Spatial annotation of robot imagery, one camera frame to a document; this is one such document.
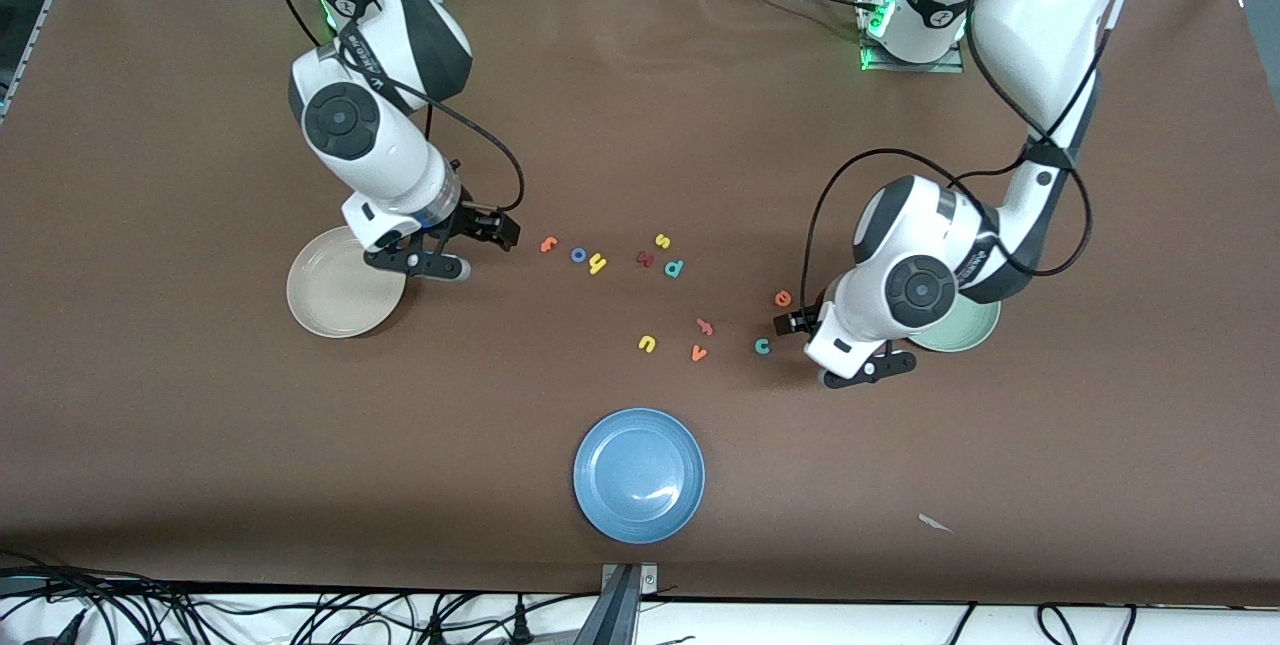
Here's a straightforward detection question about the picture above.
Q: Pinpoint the blue plate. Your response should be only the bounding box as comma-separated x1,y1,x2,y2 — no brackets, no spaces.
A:
573,408,706,545

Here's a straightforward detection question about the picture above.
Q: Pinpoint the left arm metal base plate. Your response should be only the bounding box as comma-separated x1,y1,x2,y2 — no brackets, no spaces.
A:
860,0,966,74

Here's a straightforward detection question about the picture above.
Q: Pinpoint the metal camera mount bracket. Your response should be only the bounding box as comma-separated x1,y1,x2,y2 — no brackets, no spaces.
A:
575,563,659,645

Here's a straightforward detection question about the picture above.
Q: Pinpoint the black cable bundle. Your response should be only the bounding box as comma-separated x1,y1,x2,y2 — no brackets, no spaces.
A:
0,550,601,645

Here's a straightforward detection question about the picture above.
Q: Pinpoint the looped black cable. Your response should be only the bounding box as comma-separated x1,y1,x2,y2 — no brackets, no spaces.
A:
1037,603,1081,645

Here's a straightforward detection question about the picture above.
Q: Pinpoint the beige brown plate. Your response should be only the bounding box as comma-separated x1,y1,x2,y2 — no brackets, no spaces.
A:
286,225,408,339

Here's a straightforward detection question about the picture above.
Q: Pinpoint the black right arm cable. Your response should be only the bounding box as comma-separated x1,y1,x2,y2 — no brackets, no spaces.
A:
215,0,526,216

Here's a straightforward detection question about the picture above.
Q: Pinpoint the green plate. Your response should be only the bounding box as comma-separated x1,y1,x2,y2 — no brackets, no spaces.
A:
905,295,1002,354

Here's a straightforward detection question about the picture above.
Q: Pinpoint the brown paper table cover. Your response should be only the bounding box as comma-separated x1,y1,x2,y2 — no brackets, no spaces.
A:
0,0,1280,606

